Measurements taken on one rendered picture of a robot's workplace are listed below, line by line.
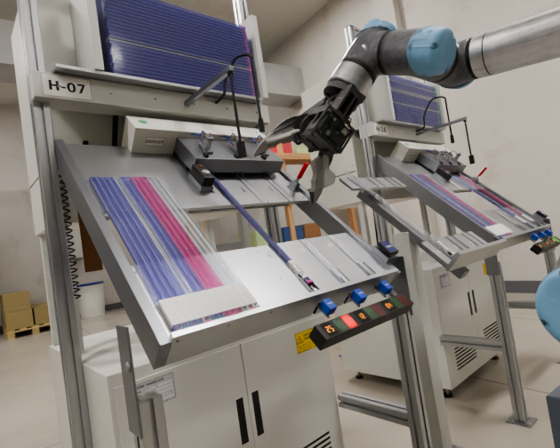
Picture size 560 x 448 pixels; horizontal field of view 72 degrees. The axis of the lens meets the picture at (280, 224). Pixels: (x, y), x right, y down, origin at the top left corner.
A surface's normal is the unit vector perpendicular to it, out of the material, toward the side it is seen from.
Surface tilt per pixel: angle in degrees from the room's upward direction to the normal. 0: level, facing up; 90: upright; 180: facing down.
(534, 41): 110
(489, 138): 90
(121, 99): 90
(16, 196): 90
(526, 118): 90
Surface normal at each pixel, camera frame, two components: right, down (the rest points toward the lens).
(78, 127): 0.65, -0.13
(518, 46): -0.68, 0.43
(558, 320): -0.77, 0.21
